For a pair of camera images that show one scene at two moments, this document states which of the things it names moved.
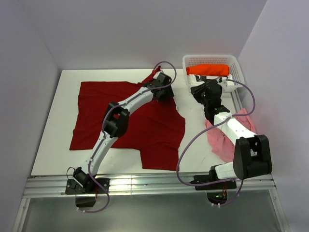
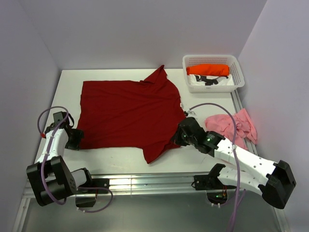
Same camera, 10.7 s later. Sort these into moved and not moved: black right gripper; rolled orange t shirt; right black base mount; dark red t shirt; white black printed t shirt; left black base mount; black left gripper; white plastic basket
Moved: black right gripper; black left gripper; dark red t shirt
Not moved: white black printed t shirt; right black base mount; left black base mount; rolled orange t shirt; white plastic basket
